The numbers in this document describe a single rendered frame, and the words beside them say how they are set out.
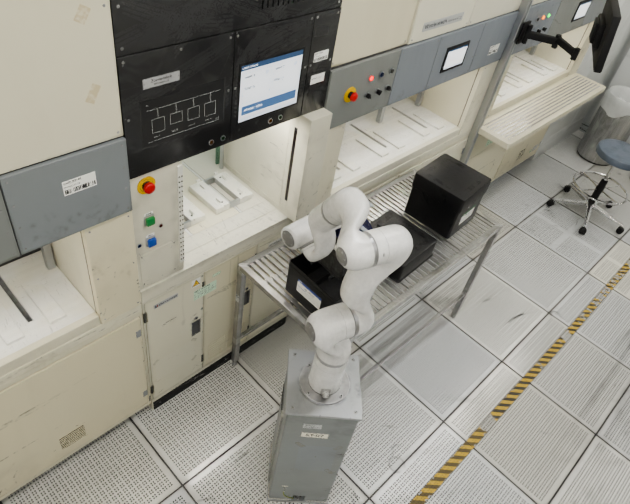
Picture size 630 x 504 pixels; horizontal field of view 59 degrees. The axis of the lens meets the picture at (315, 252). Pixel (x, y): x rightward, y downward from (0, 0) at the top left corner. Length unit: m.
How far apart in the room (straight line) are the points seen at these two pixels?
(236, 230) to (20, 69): 1.22
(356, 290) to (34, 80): 0.99
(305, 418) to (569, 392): 1.90
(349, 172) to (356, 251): 1.49
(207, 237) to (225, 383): 0.89
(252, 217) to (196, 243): 0.30
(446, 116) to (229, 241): 1.77
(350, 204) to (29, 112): 0.85
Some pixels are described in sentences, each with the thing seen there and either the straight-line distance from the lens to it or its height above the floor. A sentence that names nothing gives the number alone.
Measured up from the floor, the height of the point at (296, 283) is 0.85.
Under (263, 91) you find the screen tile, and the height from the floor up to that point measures 1.56.
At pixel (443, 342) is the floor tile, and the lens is 3.41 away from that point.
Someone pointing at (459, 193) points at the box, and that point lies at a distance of 2.74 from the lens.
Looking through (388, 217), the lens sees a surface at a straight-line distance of 2.69.
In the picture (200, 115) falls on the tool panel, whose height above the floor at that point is 1.55.
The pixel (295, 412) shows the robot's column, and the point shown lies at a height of 0.76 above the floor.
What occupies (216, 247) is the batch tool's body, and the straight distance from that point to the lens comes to 2.37.
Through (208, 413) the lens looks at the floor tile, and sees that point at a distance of 2.89.
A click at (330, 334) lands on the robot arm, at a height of 1.15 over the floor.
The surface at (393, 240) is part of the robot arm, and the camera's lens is 1.50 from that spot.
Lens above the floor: 2.51
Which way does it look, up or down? 43 degrees down
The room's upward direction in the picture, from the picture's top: 12 degrees clockwise
